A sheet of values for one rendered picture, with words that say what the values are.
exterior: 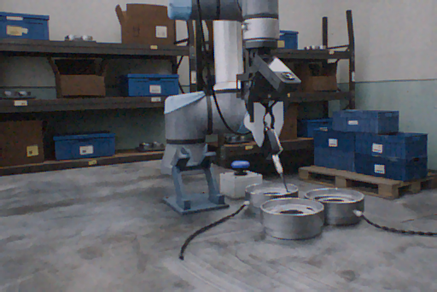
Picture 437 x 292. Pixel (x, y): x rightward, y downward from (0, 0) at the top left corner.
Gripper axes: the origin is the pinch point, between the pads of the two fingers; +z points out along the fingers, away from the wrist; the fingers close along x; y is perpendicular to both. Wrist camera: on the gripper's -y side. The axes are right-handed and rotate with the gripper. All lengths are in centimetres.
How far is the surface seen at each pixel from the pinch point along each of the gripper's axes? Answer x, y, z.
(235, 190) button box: 4.5, 6.5, 11.2
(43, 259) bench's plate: 42.4, -9.2, 12.9
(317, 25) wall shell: -318, 405, -95
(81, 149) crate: -3, 341, 41
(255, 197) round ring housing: 6.6, -6.2, 9.7
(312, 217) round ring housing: 5.2, -22.0, 9.6
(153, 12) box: -73, 340, -87
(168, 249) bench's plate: 26.1, -14.8, 13.0
